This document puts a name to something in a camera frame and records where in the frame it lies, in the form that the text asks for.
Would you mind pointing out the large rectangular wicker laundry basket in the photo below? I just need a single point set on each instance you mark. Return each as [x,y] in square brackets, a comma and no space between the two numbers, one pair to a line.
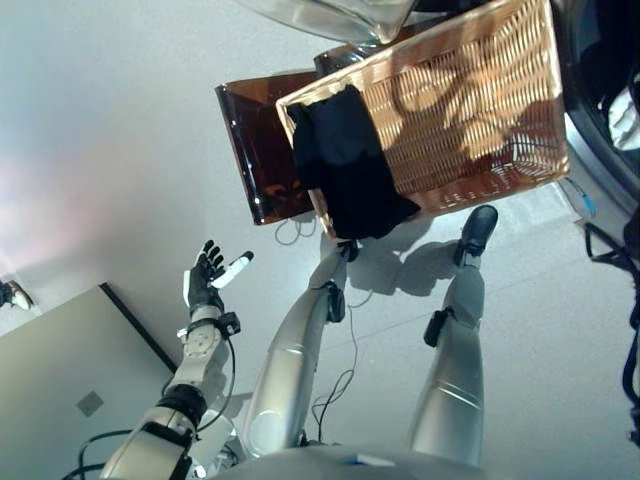
[450,110]

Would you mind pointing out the black navy garment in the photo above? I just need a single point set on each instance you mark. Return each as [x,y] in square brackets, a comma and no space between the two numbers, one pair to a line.
[350,180]

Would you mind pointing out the small dark brown object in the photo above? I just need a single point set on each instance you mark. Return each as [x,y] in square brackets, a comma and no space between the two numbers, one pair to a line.
[15,295]

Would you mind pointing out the silver right robot leg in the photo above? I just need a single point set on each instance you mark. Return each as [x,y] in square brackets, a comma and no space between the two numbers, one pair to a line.
[455,370]

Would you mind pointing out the silver robot torso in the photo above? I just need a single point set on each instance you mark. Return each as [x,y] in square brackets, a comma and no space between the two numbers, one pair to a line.
[350,465]

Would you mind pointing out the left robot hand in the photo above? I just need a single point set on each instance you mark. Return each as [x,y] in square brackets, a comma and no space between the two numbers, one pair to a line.
[202,287]

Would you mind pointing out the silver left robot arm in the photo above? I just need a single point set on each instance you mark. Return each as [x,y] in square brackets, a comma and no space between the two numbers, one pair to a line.
[195,360]

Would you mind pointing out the dark grey front-load washing machine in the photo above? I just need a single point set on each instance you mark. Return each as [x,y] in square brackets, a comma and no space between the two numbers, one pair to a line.
[590,100]

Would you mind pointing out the glossy brown stool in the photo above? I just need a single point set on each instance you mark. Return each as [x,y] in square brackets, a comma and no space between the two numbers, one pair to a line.
[255,140]

